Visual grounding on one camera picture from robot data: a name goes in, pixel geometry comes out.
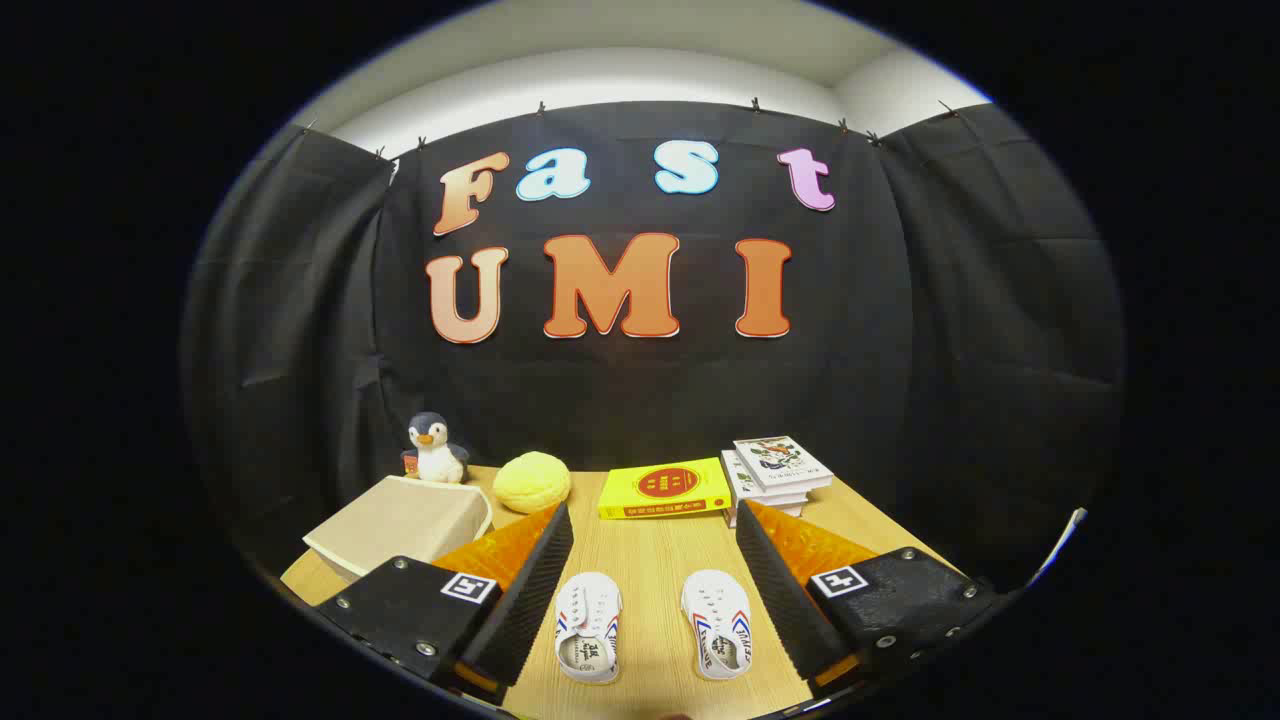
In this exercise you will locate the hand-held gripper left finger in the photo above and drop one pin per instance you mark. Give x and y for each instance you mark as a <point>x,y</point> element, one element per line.
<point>530,600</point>

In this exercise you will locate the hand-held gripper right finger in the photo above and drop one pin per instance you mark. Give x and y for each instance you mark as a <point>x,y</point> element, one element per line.
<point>785,600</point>

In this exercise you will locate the white canvas shoe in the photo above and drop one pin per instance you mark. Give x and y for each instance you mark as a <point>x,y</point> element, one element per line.
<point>715,610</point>
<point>590,615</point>

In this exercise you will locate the beige fabric storage box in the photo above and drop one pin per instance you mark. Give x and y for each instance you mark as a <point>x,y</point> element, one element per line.
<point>400,520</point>

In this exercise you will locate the yellow round plush cushion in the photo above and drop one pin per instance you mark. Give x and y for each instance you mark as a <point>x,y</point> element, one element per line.
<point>532,482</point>

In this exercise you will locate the white book floral cover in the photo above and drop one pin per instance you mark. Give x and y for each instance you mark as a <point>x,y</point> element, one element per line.
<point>782,462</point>

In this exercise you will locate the yellow book red circle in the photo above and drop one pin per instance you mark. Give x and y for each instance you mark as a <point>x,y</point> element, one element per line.
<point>665,485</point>

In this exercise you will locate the penguin plush toy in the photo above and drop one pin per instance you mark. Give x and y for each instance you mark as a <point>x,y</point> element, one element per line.
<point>436,460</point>

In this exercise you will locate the black backdrop cloth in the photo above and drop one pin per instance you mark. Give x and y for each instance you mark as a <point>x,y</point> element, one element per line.
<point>650,390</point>

